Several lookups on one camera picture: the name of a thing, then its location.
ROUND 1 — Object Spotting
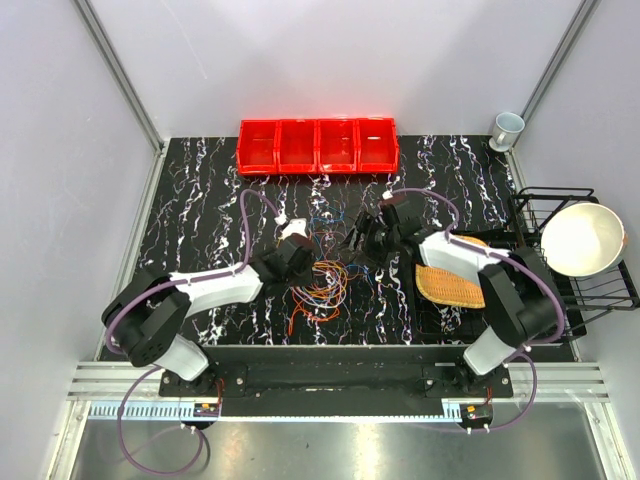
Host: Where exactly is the woven bamboo basket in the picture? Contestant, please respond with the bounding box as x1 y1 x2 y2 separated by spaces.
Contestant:
415 233 487 309

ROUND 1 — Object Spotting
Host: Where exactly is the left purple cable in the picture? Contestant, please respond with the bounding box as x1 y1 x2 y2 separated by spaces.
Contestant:
104 188 289 476

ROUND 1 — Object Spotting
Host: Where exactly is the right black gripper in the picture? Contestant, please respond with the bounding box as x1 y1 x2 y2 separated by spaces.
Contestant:
335 211 400 269

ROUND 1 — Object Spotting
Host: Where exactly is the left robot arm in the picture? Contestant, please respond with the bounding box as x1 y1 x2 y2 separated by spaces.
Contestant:
101 233 315 396

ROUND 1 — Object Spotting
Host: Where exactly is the white bowl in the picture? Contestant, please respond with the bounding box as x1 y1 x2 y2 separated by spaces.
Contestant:
540 202 628 278

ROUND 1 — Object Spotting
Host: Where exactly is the black wire dish rack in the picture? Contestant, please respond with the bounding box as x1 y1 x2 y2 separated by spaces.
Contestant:
509 187 639 325

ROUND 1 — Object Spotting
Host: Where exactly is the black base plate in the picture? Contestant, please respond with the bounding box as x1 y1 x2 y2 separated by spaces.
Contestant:
159 345 513 421

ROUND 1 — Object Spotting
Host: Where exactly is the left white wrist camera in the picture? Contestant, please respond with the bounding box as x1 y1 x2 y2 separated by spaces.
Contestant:
280 218 309 240

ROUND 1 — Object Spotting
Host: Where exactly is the blue wire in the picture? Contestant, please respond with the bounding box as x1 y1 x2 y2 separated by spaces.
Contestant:
307 207 374 281

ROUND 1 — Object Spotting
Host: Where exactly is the yellow wire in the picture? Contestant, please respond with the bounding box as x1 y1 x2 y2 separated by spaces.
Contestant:
294 259 351 311

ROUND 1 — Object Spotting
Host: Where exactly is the orange wire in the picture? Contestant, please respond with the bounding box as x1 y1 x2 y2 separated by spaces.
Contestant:
287 259 371 337

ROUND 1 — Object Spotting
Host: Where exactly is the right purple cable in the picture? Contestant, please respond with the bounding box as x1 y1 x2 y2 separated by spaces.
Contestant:
384 187 569 434

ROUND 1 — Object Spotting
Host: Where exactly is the white mug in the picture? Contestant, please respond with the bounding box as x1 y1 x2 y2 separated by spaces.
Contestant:
489 112 526 152

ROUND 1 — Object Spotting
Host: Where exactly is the purple cable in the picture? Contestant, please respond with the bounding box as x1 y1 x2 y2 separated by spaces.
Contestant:
384 187 569 434
104 188 289 476

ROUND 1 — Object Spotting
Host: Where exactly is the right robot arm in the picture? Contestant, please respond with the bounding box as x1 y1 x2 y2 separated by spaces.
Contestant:
342 197 566 397

